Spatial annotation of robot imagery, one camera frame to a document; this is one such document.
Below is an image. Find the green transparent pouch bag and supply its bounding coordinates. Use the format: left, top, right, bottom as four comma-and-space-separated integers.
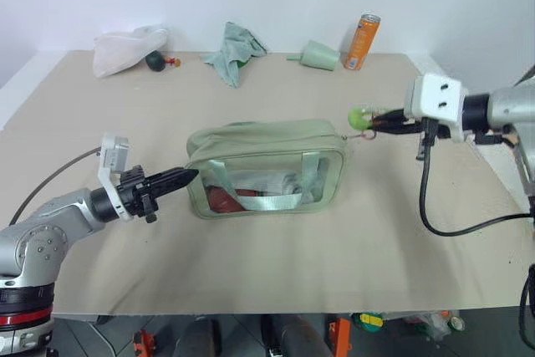
185, 118, 349, 220

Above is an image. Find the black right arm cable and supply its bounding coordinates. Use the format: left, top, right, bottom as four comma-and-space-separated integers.
419, 139, 535, 237

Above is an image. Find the beige table cover sheet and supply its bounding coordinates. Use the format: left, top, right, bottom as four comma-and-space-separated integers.
0, 49, 535, 316

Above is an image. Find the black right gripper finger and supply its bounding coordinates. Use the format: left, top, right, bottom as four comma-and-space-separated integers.
373, 121, 420, 136
371, 108, 406, 122

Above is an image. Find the red raw meat piece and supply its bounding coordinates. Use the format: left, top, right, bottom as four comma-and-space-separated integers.
206, 184, 257, 213

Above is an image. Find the dark green round fruit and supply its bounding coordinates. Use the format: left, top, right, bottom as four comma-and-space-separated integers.
145, 50, 166, 72

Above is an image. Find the pale green plastic funnel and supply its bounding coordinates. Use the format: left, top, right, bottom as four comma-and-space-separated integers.
286, 39, 340, 72

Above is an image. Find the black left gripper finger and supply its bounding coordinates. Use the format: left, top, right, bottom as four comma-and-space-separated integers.
147, 178, 196, 201
145, 167, 200, 189

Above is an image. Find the orange drink can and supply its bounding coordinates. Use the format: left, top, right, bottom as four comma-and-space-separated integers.
343, 13, 381, 70

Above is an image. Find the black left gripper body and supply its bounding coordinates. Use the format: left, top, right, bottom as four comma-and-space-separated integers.
115, 165, 160, 225

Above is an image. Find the orange clamp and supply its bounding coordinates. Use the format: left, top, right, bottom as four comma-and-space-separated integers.
327, 317, 353, 357
132, 329, 159, 357

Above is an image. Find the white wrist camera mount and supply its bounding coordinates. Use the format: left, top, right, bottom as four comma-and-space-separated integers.
98, 130, 135, 222
403, 73, 470, 144

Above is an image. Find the green pompom zipper charm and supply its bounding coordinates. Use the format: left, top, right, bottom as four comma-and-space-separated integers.
344, 105, 384, 141

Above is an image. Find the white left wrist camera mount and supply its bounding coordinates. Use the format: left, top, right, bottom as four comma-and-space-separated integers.
98, 130, 135, 222

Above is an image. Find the white cloth bag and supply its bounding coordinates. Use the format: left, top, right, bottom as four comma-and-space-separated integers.
92, 23, 170, 79

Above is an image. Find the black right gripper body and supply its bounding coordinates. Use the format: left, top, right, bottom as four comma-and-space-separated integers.
400, 110, 452, 161

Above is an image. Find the crumpled teal cloth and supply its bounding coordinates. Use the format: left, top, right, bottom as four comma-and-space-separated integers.
200, 21, 268, 89

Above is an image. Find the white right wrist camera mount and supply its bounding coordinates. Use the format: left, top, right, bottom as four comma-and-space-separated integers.
403, 73, 470, 144

